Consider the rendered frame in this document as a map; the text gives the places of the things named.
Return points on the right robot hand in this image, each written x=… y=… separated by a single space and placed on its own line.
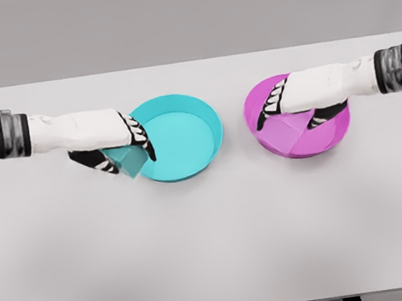
x=308 y=90

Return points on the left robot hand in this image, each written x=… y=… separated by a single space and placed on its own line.
x=100 y=129

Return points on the cyan block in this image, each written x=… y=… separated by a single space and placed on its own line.
x=129 y=162

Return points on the magenta block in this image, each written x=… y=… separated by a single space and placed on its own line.
x=283 y=133

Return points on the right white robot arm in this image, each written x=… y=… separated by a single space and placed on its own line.
x=384 y=70

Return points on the magenta plate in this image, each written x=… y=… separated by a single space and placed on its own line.
x=308 y=139

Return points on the cyan plate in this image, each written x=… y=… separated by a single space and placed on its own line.
x=185 y=141

